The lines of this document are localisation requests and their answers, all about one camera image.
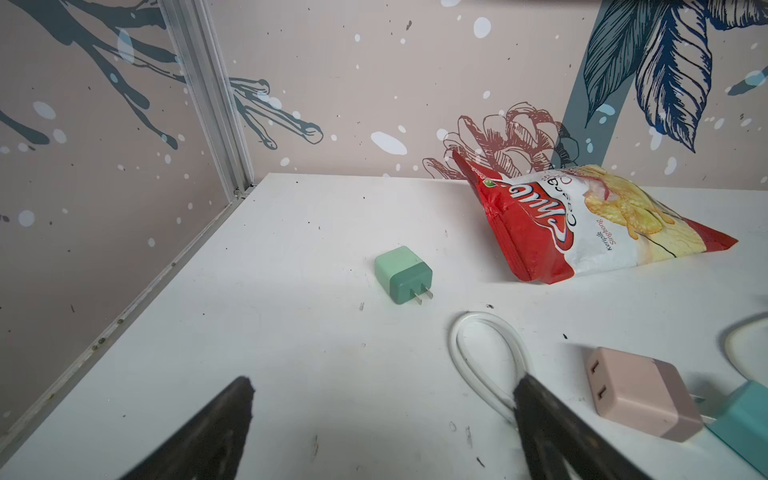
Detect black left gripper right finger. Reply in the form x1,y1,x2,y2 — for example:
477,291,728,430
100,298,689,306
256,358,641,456
514,374,648,479

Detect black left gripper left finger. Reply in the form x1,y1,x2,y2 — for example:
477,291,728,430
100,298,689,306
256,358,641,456
123,376,255,479

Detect pink charger plug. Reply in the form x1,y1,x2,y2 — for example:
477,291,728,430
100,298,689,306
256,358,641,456
586,347,704,443

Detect teal charger beside pink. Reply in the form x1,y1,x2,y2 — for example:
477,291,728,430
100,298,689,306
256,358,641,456
707,380,768,478

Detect white square power socket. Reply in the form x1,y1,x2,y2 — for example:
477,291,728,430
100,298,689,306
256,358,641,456
721,313,767,386

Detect red chips bag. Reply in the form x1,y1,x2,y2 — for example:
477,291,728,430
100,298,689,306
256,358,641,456
452,152,737,284

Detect light green charger far left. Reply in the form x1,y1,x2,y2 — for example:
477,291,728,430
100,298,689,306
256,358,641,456
374,246,434,305

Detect white coiled cable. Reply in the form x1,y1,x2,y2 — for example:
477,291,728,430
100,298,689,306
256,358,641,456
448,310,534,424

